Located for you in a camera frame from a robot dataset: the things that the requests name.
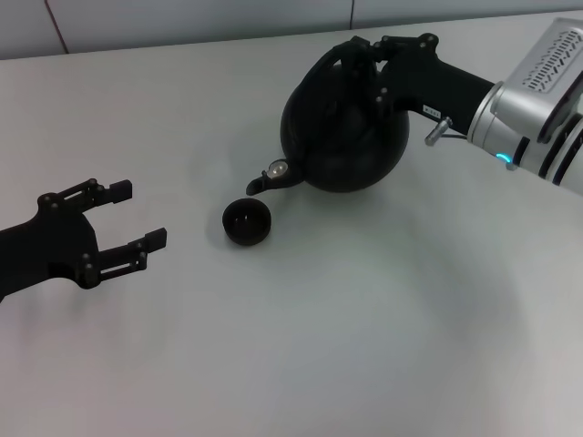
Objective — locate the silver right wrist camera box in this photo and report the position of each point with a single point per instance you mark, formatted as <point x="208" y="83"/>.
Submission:
<point x="551" y="59"/>

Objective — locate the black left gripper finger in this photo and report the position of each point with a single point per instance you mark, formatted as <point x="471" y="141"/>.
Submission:
<point x="122" y="191"/>
<point x="156" y="239"/>

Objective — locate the small dark teacup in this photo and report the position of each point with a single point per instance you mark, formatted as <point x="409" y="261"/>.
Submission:
<point x="248" y="227"/>

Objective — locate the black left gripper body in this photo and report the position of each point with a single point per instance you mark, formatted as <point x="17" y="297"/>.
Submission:
<point x="59" y="246"/>

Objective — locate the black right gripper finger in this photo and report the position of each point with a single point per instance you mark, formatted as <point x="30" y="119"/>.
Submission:
<point x="380" y="100"/>
<point x="401" y="42"/>

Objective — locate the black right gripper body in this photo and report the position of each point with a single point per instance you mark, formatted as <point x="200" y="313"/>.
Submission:
<point x="423" y="82"/>

